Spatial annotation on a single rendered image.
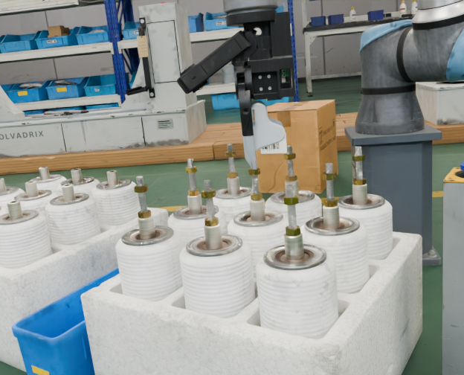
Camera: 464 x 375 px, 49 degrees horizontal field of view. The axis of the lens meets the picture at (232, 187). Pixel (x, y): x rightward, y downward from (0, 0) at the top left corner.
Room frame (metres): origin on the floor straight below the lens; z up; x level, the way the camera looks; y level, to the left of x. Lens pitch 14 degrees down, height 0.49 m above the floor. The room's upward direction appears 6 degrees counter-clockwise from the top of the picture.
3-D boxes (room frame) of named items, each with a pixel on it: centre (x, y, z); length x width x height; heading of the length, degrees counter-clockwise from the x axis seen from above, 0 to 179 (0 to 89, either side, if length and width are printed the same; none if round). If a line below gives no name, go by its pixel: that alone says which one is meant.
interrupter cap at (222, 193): (0.89, 0.00, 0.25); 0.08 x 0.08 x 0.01
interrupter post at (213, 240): (0.63, 0.03, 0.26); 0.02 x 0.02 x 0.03
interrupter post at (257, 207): (0.73, -0.04, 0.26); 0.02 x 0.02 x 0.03
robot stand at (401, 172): (1.15, -0.37, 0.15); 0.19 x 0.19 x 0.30; 81
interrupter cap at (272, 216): (0.73, -0.04, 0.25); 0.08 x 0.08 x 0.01
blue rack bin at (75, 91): (5.80, 1.69, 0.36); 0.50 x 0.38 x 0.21; 172
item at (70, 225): (0.97, 0.32, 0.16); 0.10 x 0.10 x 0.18
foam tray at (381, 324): (0.73, -0.04, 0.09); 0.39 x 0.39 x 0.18; 56
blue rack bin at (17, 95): (5.84, 2.12, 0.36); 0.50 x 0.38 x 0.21; 172
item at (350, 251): (0.66, -0.13, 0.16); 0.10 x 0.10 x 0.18
